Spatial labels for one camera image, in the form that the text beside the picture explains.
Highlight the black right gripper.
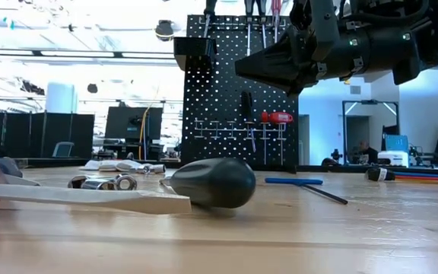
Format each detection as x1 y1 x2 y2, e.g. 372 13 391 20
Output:
236 0 417 96

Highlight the slim black-handled driver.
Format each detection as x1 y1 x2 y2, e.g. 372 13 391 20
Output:
243 0 256 57
256 0 270 49

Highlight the stubby black-handled screwdriver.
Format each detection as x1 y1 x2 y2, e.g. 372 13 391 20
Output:
240 90 259 155

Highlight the black-and-blue-handled screwdriver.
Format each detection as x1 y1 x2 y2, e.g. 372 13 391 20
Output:
202 0 218 39

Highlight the blue T-handle hex key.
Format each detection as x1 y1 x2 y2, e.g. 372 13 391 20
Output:
264 177 349 206

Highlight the black metal pegboard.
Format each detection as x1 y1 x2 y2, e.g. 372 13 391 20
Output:
180 14 299 171

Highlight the black pegboard bin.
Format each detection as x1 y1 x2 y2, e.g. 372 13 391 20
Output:
173 37 217 72

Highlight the person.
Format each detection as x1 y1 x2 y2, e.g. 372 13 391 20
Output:
357 140 379 165

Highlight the black ceiling speaker yellow band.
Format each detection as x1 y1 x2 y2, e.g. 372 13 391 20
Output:
154 19 175 42

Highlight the blue screen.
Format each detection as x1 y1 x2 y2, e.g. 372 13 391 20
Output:
384 135 410 153

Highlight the white box device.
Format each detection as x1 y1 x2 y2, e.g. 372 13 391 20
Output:
377 150 411 168

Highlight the black computer monitor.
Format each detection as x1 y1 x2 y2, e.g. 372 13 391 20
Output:
104 106 164 140

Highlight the white work glove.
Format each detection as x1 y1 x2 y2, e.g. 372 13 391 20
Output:
80 158 144 172

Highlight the black partition screen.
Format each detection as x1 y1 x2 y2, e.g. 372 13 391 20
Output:
0 111 96 160

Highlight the white round column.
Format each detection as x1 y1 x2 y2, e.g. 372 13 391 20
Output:
46 81 78 114

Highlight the grey office chair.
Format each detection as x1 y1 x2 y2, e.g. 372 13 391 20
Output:
51 142 75 159

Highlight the dark ceiling fixture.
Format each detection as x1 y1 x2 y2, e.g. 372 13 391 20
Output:
20 79 46 96

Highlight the slotted tool holder rail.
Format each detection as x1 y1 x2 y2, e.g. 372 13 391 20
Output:
198 15 292 31

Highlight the black metal gantry frame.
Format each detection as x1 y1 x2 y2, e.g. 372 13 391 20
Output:
341 99 401 165

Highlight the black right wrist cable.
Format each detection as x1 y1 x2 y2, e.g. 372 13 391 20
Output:
338 0 431 27

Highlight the black cable sleeve white label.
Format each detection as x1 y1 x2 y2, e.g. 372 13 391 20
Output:
365 167 396 182

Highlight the yellow hanging cable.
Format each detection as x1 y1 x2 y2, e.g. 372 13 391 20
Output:
138 81 162 161

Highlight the blue cable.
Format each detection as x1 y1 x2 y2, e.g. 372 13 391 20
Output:
393 171 438 177

